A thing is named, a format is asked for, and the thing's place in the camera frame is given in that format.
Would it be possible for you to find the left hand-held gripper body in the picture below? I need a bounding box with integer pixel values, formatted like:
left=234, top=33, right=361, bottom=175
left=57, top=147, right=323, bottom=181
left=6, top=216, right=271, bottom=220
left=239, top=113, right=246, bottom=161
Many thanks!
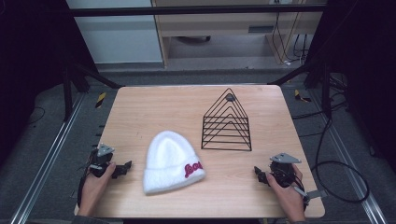
left=88, top=143, right=116, bottom=179

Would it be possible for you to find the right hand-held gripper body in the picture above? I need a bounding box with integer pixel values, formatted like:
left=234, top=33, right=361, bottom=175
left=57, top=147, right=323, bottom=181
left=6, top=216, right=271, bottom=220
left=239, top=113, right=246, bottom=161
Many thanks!
left=268, top=152, right=329, bottom=207

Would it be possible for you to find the person's right hand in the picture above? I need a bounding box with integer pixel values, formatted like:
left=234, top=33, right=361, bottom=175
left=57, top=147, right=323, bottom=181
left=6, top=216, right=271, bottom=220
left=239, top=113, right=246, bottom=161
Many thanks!
left=265, top=163, right=308, bottom=216

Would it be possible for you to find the person's left hand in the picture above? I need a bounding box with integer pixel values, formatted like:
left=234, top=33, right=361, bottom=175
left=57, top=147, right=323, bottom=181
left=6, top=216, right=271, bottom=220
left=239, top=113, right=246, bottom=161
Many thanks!
left=77, top=161, right=117, bottom=217

